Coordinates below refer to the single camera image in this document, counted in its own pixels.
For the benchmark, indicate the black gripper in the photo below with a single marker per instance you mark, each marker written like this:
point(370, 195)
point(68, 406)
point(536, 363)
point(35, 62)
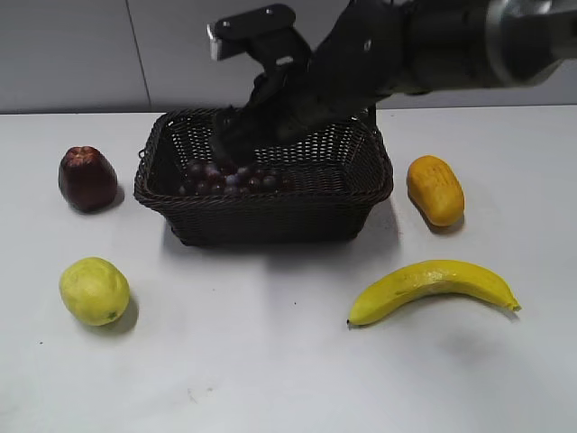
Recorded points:
point(348, 71)

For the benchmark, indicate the purple grape bunch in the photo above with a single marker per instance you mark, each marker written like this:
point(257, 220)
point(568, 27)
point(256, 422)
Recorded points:
point(203, 178)

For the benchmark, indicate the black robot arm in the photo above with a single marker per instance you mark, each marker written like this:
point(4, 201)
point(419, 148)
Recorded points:
point(462, 45)

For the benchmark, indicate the dark woven wicker basket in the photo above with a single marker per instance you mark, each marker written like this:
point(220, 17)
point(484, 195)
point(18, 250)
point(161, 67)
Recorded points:
point(333, 179)

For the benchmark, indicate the orange yellow mango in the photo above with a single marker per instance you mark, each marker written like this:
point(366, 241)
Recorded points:
point(436, 191)

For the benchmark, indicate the dark red wax apple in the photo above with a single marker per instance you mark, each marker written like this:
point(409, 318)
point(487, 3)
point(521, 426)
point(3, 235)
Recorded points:
point(87, 180)

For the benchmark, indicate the yellow banana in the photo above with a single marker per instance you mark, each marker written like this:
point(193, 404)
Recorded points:
point(430, 278)

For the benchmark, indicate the yellow green lemon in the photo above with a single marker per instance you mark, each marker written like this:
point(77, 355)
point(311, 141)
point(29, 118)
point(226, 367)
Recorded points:
point(94, 291)

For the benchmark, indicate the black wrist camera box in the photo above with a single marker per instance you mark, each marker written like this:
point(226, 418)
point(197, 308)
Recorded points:
point(266, 34)

